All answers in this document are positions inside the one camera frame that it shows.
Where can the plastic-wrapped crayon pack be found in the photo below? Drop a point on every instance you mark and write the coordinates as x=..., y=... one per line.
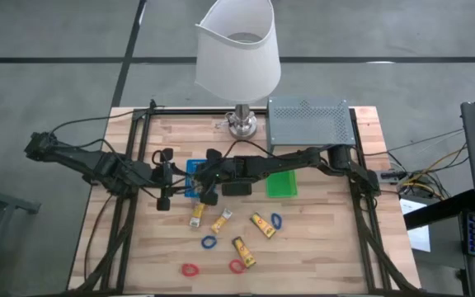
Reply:
x=197, y=212
x=220, y=222

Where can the grey perforated metal stand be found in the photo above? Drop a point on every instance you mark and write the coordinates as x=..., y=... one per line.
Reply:
x=311, y=121

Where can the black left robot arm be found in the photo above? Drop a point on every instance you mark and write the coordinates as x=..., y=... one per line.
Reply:
x=76, y=158

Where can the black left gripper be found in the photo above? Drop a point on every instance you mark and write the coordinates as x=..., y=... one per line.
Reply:
x=163, y=179

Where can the blue plastic slotted basket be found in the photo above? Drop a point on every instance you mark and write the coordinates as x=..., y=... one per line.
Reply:
x=190, y=181

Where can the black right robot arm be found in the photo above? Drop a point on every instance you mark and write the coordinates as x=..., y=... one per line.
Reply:
x=287, y=161

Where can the grey metal table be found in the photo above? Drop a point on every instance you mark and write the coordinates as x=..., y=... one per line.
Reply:
x=2, y=198

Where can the black power strip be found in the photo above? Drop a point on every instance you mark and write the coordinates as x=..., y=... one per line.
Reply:
x=392, y=176

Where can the green plastic slotted basket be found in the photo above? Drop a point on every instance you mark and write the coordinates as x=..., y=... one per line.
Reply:
x=282, y=184

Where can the yellow Crayola crayon box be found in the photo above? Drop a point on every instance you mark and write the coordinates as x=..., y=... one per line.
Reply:
x=262, y=224

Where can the white paper sheet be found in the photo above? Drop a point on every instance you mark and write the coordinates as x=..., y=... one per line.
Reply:
x=421, y=239

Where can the white shade silver table lamp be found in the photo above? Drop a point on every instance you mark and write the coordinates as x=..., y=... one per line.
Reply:
x=237, y=62

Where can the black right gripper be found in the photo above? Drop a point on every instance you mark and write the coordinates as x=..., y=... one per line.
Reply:
x=225, y=171

